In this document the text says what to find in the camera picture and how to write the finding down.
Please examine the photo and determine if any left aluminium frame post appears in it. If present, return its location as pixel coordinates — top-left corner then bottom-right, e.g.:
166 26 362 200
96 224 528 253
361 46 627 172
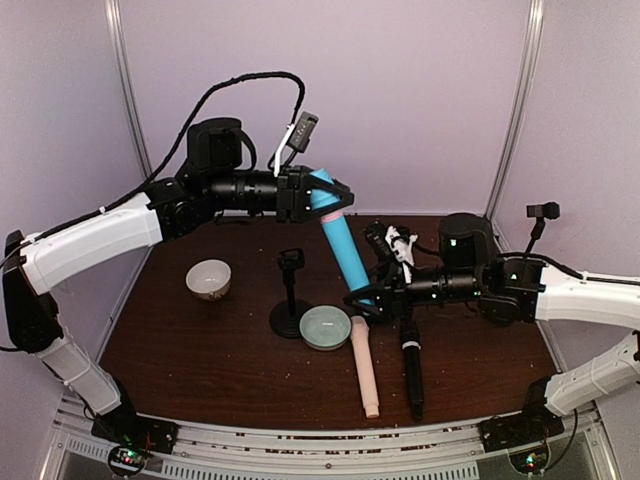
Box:
104 0 154 189

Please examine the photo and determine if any green ceramic bowl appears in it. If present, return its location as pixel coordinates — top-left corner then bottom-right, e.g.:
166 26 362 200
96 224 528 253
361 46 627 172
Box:
299 305 352 351

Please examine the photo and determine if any right aluminium frame post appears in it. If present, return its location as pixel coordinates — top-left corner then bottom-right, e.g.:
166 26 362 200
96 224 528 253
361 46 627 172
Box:
485 0 546 221

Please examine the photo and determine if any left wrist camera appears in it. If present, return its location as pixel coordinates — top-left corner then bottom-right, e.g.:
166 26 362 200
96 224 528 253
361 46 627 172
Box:
272 112 319 177

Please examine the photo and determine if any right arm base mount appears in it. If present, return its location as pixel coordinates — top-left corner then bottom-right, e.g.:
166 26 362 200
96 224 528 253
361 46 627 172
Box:
478 412 565 477

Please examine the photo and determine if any left black microphone stand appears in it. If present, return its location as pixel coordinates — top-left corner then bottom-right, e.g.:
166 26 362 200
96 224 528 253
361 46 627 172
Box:
269 248 312 339

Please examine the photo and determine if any blue toy microphone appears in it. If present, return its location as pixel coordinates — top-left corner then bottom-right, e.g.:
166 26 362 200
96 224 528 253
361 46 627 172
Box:
311 169 369 292

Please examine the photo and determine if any pink toy microphone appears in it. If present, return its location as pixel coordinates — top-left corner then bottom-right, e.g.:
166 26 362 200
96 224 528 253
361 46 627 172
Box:
350 316 380 419

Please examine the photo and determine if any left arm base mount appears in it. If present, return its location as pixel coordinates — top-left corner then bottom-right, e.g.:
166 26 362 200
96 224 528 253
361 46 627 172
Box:
91 415 179 478

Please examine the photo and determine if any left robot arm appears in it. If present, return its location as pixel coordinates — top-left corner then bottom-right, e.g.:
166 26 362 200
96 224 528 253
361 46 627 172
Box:
2 117 354 437

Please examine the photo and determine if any black microphone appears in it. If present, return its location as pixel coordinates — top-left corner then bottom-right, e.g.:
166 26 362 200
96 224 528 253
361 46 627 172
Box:
399 320 424 422

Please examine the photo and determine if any right black microphone stand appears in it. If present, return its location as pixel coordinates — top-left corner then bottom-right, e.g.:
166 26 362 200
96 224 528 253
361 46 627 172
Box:
524 201 561 255

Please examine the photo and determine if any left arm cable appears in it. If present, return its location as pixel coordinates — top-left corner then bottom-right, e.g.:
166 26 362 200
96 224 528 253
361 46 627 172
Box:
102 71 307 214

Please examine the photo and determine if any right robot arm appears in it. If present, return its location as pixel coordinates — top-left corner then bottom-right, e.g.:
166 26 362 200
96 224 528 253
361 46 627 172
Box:
344 213 639 417

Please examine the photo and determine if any aluminium frame post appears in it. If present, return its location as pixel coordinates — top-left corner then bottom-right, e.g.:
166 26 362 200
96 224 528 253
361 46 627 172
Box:
485 0 546 221
104 0 154 189

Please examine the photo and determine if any black microphone stand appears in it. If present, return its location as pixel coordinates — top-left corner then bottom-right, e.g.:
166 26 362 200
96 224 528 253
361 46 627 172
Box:
269 248 312 339
524 201 561 255

